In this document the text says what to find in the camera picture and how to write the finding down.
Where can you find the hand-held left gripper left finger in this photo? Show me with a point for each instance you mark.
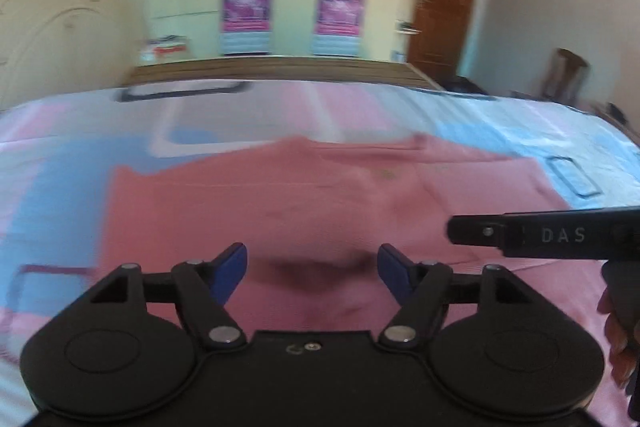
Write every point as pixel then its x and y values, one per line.
pixel 230 269

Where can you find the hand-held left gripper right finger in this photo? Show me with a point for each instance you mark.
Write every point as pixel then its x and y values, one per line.
pixel 395 269

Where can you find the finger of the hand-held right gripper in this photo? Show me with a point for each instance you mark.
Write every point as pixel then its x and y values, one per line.
pixel 530 234

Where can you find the pink knit garment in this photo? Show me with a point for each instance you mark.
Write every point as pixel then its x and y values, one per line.
pixel 310 207

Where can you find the person's right hand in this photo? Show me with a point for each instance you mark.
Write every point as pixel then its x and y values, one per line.
pixel 617 352

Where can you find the dark bag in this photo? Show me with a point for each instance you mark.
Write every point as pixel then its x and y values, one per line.
pixel 465 85

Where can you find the wooden chair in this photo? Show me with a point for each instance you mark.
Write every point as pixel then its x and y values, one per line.
pixel 565 74

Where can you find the patterned pastel bedsheet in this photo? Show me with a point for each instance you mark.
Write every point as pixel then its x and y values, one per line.
pixel 75 167

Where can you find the small pale blue box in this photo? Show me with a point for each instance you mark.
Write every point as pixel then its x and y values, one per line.
pixel 398 56

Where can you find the stack of books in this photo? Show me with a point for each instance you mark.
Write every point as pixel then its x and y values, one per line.
pixel 167 49

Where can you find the cream bed headboard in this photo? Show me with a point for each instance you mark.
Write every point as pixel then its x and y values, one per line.
pixel 55 37

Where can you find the wooden bed frame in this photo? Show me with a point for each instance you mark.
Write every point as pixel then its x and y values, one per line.
pixel 280 69

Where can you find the purple wall poster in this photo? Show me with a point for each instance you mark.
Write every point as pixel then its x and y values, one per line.
pixel 339 19
pixel 246 14

